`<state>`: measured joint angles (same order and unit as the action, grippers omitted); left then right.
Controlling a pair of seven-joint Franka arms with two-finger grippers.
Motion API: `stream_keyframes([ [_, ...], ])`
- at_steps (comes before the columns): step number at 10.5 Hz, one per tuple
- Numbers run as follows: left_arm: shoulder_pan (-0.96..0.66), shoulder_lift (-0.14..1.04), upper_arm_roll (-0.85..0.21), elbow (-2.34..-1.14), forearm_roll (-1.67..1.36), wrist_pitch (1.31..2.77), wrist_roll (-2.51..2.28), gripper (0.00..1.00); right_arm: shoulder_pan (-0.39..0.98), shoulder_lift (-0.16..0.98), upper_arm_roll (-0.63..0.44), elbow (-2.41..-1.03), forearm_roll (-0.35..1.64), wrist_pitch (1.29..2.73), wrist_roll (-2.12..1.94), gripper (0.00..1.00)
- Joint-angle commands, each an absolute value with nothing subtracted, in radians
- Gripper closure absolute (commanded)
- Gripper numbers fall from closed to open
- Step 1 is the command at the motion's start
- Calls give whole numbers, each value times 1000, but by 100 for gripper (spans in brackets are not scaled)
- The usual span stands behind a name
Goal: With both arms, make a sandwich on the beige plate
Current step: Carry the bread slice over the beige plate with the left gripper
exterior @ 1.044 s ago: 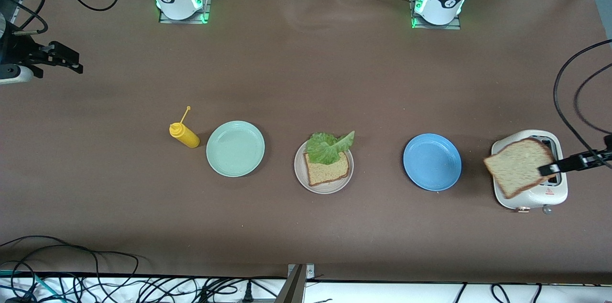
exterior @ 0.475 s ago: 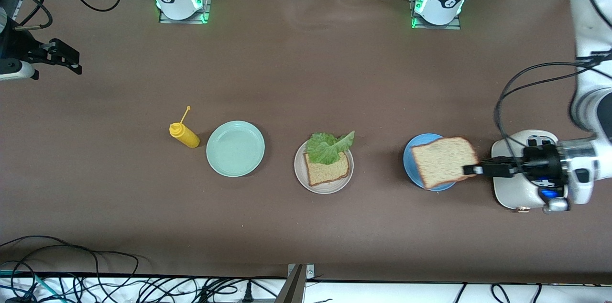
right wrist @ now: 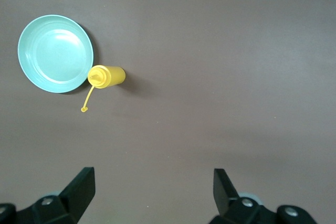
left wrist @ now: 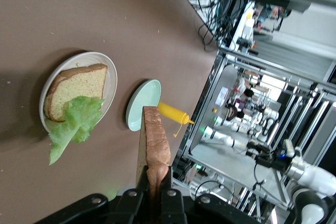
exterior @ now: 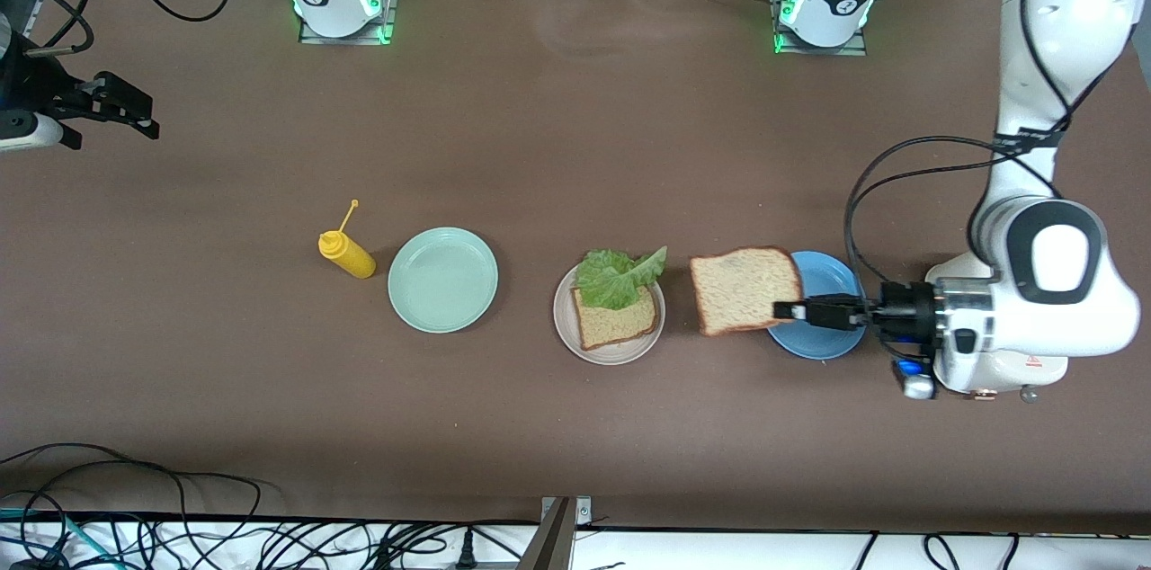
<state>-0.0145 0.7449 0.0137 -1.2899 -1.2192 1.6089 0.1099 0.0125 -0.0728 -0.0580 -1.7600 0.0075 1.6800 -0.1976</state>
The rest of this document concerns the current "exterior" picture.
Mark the dark-crust bread slice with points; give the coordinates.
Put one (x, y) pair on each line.
(742, 291)

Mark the yellow mustard squeeze bottle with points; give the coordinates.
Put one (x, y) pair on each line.
(351, 257)

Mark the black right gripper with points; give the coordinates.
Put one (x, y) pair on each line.
(36, 90)

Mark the mint green plate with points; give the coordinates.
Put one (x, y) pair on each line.
(442, 280)

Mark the light brown bread slice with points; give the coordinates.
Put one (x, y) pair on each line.
(616, 325)

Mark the white two-slot toaster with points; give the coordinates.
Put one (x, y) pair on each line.
(1034, 369)

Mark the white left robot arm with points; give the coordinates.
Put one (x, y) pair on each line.
(1061, 31)

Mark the blue plate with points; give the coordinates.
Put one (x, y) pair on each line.
(832, 278)

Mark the black power plug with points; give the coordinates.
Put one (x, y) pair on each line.
(465, 552)

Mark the grey metal post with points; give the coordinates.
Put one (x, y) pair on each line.
(553, 543)

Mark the green lettuce leaf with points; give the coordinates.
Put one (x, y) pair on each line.
(616, 275)

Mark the beige plate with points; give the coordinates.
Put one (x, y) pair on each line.
(565, 323)

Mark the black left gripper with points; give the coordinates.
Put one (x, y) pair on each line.
(903, 312)

